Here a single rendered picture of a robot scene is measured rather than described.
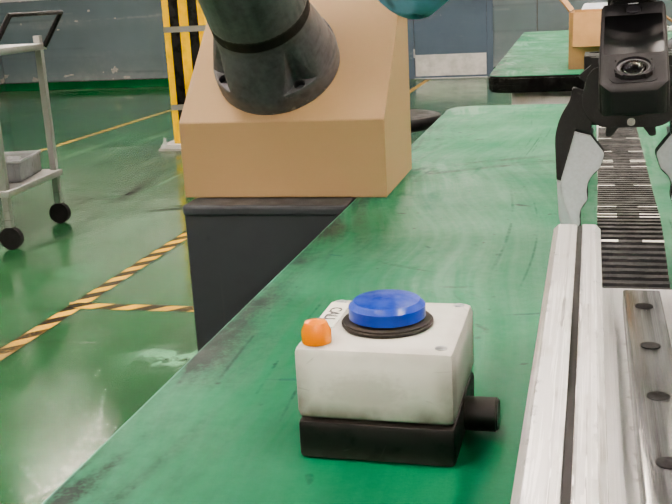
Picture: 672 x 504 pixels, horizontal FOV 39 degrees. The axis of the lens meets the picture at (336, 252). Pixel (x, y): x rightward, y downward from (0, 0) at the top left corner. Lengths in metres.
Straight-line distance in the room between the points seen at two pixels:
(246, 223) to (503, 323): 0.50
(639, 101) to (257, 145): 0.57
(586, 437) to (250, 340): 0.38
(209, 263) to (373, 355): 0.69
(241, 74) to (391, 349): 0.68
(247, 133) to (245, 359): 0.54
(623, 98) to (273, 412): 0.31
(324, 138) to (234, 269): 0.19
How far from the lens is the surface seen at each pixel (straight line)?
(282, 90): 1.10
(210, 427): 0.54
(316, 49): 1.11
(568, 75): 2.60
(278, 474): 0.49
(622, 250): 0.76
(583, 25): 2.70
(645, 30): 0.73
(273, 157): 1.13
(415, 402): 0.47
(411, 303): 0.49
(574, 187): 0.77
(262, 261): 1.12
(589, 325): 0.42
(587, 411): 0.34
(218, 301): 1.15
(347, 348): 0.47
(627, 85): 0.67
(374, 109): 1.10
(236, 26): 1.05
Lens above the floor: 1.01
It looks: 15 degrees down
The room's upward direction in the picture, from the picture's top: 3 degrees counter-clockwise
